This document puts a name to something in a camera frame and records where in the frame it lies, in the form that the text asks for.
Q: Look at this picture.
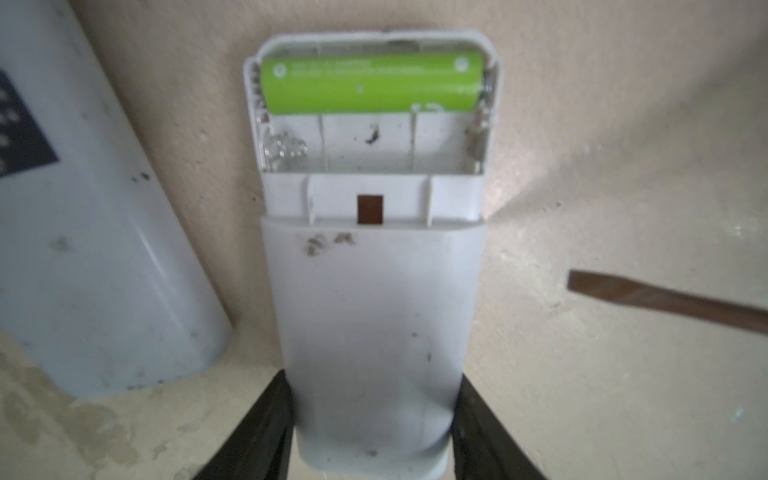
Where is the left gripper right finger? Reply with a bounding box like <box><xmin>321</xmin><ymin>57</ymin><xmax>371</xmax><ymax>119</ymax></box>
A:
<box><xmin>451</xmin><ymin>375</ymin><xmax>547</xmax><ymax>480</ymax></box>

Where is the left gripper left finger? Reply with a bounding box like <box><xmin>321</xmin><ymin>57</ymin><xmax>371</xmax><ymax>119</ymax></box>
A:
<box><xmin>194</xmin><ymin>370</ymin><xmax>294</xmax><ymax>480</ymax></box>

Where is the black yellow handled screwdriver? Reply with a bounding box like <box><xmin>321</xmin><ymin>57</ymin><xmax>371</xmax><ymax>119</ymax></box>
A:
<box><xmin>567</xmin><ymin>270</ymin><xmax>767</xmax><ymax>335</ymax></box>

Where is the white remote with red buttons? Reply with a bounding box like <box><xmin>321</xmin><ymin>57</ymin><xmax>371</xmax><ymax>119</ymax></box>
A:
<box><xmin>1</xmin><ymin>1</ymin><xmax>231</xmax><ymax>397</ymax></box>

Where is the white remote with green buttons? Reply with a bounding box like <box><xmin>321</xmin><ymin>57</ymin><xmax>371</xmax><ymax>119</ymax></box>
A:
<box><xmin>242</xmin><ymin>30</ymin><xmax>502</xmax><ymax>479</ymax></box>

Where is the green battery in remote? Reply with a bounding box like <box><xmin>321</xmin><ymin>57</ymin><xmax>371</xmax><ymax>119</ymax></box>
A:
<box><xmin>261</xmin><ymin>51</ymin><xmax>484</xmax><ymax>115</ymax></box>

